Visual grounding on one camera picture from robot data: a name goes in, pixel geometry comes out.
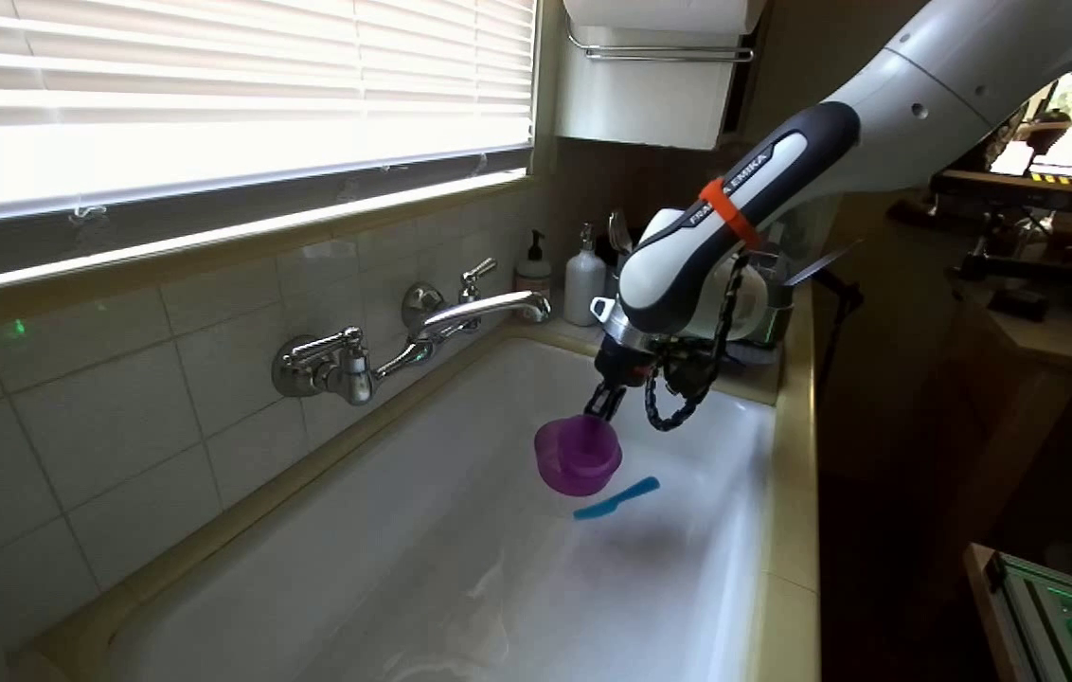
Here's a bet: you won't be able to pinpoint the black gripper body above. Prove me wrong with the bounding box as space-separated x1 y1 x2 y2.
596 336 658 391

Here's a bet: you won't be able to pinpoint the purple plastic bowl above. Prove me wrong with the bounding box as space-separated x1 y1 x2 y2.
536 415 620 497

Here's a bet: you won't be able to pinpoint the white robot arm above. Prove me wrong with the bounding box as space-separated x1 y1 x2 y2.
583 0 1072 427

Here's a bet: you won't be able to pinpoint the white soap bottle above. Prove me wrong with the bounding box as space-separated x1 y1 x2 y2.
565 229 605 328

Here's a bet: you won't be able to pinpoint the blue plastic knife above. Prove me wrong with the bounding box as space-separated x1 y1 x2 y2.
574 478 658 520

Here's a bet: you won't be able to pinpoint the dark pump soap bottle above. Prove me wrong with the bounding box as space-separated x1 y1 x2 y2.
517 235 554 297

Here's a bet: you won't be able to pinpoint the white sink basin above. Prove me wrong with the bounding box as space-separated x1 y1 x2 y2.
110 340 772 682

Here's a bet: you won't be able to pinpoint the white paper towel dispenser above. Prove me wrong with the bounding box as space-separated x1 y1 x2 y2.
562 0 771 152

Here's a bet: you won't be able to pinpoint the green white box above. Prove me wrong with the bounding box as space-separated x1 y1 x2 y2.
961 541 1072 682

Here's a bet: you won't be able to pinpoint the white window blinds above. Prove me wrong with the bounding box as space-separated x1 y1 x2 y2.
0 0 537 219

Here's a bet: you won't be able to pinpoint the black coiled cable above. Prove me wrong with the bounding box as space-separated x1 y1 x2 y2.
639 252 754 438

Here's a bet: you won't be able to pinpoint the chrome wall faucet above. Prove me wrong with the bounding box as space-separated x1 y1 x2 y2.
268 254 559 410

